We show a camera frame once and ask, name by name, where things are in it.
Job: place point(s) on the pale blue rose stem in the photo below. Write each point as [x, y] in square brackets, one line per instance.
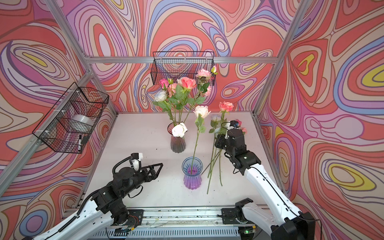
[161, 100]

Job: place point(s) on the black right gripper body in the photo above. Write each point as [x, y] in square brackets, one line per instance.
[223, 143]

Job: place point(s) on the red pink rose stem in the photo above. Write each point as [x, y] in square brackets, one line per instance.
[219, 123]

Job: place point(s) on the small pink bud rose stem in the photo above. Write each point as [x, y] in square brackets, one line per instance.
[204, 88]

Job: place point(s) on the pink white mixed rose stem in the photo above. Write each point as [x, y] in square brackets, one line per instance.
[215, 157]

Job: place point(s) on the cream pink rose stem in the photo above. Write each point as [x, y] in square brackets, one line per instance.
[201, 112]

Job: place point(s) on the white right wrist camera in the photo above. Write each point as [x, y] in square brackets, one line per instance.
[234, 124]

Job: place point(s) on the black wire basket left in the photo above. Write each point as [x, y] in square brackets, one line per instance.
[58, 131]

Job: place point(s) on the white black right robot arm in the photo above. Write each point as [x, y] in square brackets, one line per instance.
[270, 192]

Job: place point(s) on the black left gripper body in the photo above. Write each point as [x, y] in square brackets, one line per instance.
[144, 176]

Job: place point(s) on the pink grey glass vase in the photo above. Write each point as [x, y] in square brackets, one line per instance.
[178, 144]

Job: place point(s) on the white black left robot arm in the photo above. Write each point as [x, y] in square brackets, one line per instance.
[104, 207]

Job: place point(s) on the purple blue glass vase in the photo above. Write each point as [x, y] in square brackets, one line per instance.
[192, 181]

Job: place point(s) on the bright pink rose stem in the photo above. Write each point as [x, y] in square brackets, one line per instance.
[164, 83]

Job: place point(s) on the black wire basket back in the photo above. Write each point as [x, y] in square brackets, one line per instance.
[177, 64]

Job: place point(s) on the black wire basket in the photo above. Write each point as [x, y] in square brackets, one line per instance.
[177, 64]
[58, 131]

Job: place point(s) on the coral pink rose stem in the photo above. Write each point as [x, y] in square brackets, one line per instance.
[183, 97]

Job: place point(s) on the pink spray rose stem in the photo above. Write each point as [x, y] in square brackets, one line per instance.
[171, 90]

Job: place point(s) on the white tape roll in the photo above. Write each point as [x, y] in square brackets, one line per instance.
[83, 119]

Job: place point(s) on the aluminium frame post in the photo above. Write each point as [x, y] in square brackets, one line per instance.
[63, 23]

